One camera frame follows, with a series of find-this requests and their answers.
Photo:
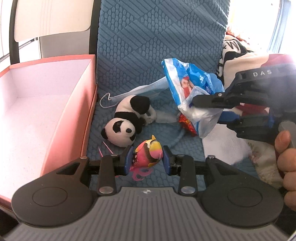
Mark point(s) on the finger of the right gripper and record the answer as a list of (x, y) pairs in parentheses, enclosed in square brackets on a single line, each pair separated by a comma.
[(218, 100), (229, 118)]

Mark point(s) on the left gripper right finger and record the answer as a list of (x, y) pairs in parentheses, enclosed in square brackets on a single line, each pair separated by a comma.
[(187, 169)]

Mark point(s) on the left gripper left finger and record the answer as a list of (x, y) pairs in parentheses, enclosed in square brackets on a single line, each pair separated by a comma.
[(108, 167)]

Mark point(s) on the colourful plush bird toy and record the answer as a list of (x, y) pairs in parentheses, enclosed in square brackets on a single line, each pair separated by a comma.
[(145, 156)]

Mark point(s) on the blue plastic snack bag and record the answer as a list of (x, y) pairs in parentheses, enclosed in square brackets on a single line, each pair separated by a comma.
[(187, 81)]

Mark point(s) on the panda plush toy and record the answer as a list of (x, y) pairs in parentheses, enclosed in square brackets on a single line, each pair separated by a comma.
[(131, 115)]

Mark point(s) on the person's right hand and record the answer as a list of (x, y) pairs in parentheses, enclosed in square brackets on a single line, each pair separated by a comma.
[(286, 164)]

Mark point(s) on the pink plastic stick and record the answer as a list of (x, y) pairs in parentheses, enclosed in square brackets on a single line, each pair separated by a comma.
[(105, 148)]

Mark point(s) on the red snack wrapper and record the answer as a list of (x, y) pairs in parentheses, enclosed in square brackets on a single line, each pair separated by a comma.
[(187, 125)]

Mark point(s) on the cream red black blanket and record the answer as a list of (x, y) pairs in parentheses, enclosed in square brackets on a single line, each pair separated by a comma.
[(255, 158)]

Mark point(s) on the clear plastic wrapper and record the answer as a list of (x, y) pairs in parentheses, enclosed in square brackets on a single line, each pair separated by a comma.
[(165, 117)]

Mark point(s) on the white face mask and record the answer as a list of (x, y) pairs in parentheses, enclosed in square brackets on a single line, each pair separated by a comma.
[(152, 90)]

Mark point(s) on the pink storage box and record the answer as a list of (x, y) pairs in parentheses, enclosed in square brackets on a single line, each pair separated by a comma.
[(47, 107)]

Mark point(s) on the blue textured sofa cover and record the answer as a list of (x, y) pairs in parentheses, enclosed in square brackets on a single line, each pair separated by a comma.
[(133, 38)]

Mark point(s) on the white chair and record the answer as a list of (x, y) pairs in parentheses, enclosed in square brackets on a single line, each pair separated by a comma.
[(61, 27)]

